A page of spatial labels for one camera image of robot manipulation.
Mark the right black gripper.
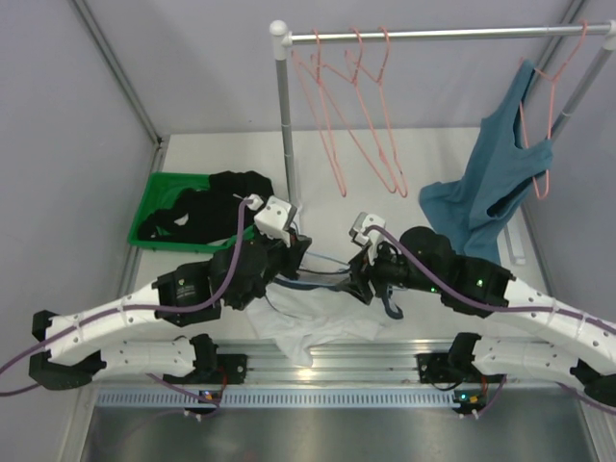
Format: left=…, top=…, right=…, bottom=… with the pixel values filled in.
left=338, top=235, right=443, bottom=303

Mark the blue hanger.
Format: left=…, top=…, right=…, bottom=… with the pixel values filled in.
left=274, top=251, right=350, bottom=290

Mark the white navy-trimmed tank top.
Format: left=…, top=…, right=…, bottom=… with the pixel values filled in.
left=245, top=278, right=403, bottom=368

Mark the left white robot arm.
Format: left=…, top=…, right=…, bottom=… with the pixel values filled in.
left=28, top=235, right=312, bottom=391

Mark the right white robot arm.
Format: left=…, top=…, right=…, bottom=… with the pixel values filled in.
left=340, top=224, right=615, bottom=413

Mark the teal tank top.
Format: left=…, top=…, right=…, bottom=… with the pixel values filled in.
left=419, top=60, right=553, bottom=265

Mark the pink hanger holding teal top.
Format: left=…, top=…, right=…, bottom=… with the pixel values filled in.
left=532, top=19, right=588, bottom=200

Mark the black garment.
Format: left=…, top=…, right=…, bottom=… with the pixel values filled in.
left=138, top=169, right=276, bottom=244

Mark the green plastic bin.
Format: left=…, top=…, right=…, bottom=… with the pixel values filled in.
left=126, top=171, right=261, bottom=253

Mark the silver clothes rack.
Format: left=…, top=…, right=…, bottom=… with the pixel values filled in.
left=269, top=20, right=615, bottom=249

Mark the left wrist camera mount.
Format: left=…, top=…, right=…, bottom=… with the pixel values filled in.
left=246, top=194, right=297, bottom=247

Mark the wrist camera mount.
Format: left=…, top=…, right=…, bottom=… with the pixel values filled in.
left=349, top=212, right=386, bottom=265
left=246, top=194, right=297, bottom=247

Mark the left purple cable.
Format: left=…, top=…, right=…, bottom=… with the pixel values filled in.
left=0, top=197, right=259, bottom=420

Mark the purple cable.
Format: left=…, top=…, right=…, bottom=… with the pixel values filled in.
left=368, top=225, right=616, bottom=420
left=0, top=197, right=259, bottom=420

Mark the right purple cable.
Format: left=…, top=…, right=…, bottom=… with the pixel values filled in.
left=368, top=225, right=616, bottom=420

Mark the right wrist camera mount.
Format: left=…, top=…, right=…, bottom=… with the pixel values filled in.
left=349, top=212, right=386, bottom=265

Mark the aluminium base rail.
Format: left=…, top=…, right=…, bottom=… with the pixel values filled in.
left=76, top=339, right=593, bottom=386

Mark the perforated cable tray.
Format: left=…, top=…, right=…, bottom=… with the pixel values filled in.
left=96, top=389, right=485, bottom=409

